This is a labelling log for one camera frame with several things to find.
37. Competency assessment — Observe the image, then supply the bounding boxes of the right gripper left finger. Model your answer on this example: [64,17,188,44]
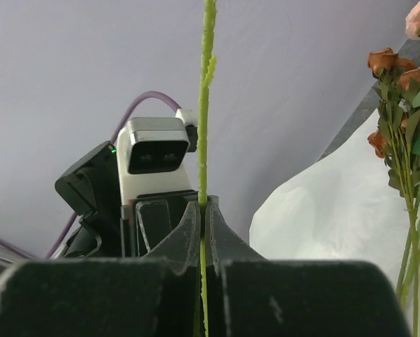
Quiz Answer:
[0,201,202,336]

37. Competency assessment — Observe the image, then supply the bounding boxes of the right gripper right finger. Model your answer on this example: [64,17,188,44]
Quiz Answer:
[206,201,410,336]

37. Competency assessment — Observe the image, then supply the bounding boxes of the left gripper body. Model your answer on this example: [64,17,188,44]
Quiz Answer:
[120,190,202,258]

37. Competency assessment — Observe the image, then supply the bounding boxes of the white wrapping paper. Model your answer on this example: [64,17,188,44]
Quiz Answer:
[249,113,409,282]

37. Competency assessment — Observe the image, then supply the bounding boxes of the white flower stem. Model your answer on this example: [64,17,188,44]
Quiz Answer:
[197,0,217,336]

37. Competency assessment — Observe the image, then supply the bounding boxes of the orange flower stem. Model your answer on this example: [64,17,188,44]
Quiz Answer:
[367,47,420,211]

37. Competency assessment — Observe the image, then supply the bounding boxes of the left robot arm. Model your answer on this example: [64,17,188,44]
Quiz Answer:
[55,139,201,264]

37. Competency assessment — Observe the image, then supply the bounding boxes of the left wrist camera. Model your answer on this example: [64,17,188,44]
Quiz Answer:
[116,109,198,206]

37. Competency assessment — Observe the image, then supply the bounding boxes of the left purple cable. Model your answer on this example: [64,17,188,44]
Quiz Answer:
[0,90,183,260]

